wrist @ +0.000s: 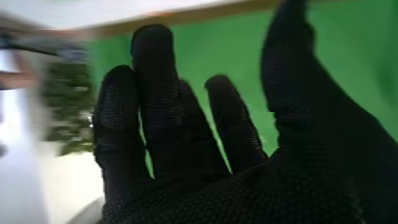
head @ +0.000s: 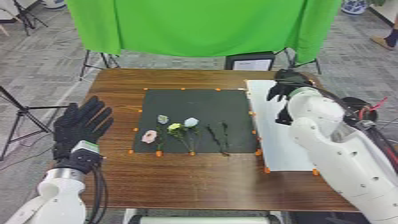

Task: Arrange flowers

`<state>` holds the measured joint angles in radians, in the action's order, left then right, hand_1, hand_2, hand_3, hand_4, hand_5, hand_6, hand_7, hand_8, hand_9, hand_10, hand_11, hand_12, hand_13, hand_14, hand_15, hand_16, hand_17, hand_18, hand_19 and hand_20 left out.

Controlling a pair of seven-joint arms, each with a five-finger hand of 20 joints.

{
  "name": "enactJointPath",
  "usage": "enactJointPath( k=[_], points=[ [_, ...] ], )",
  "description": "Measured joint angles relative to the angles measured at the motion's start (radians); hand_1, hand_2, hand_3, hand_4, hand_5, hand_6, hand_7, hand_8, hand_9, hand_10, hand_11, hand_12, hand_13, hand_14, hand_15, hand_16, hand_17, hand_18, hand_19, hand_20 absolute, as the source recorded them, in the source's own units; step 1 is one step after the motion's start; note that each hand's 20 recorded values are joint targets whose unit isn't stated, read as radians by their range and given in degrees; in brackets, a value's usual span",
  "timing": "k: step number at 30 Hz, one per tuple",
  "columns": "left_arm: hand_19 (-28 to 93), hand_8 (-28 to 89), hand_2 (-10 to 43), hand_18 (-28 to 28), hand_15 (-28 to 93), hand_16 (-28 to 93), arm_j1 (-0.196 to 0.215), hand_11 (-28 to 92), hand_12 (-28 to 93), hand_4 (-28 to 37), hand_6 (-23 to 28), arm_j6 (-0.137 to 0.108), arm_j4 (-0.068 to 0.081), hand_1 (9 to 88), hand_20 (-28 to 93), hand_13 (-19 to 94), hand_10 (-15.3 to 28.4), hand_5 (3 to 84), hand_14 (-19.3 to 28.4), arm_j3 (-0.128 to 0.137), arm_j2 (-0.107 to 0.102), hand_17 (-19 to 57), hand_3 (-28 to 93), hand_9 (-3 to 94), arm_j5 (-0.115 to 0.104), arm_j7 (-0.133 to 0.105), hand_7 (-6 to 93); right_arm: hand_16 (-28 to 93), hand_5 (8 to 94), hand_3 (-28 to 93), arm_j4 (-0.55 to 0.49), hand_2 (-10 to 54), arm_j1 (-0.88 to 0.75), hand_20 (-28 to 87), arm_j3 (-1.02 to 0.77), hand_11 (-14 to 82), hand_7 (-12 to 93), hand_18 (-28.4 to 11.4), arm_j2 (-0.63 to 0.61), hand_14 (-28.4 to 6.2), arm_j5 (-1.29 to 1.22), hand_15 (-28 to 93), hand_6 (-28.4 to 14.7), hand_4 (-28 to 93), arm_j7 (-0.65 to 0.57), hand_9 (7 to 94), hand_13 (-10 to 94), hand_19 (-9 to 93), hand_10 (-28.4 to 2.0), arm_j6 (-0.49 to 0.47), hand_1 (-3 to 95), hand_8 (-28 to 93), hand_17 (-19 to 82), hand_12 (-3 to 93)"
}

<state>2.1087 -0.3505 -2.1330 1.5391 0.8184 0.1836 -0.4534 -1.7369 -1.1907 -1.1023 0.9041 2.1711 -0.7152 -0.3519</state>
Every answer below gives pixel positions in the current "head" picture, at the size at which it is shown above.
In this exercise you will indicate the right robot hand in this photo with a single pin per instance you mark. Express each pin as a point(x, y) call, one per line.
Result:
point(291, 80)

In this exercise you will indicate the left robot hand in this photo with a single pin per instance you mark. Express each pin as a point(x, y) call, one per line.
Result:
point(81, 123)

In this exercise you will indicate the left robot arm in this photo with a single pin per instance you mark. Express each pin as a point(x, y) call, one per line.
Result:
point(60, 200)

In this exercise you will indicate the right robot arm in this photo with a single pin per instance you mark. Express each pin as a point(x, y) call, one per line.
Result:
point(349, 160)

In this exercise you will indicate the black backdrop stand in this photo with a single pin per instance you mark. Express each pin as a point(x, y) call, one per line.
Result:
point(317, 65)
point(87, 65)

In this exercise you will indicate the black framed board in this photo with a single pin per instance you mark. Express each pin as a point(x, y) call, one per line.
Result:
point(252, 64)

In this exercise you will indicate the black tripod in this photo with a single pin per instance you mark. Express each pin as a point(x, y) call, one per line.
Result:
point(28, 15)
point(24, 115)

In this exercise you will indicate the pale pink flower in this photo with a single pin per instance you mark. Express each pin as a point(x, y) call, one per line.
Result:
point(150, 136)

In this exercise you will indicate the blue flower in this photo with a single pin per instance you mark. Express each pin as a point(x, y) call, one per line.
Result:
point(163, 118)

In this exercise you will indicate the yellow flower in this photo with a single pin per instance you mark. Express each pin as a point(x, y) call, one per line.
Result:
point(175, 126)

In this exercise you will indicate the dark mat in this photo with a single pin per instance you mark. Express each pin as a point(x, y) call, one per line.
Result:
point(207, 106)

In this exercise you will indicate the white sheet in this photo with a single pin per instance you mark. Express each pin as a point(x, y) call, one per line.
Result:
point(270, 140)

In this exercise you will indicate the white flower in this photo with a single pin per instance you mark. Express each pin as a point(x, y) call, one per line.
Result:
point(191, 122)

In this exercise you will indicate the green sprig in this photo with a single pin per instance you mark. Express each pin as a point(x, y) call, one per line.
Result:
point(214, 135)
point(225, 131)

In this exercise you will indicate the person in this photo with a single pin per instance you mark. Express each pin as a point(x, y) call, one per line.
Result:
point(392, 36)

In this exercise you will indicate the blue white vase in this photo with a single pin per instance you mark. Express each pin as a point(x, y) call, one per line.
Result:
point(355, 6)
point(55, 3)

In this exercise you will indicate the pale grey bar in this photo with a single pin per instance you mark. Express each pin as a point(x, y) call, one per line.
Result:
point(202, 220)

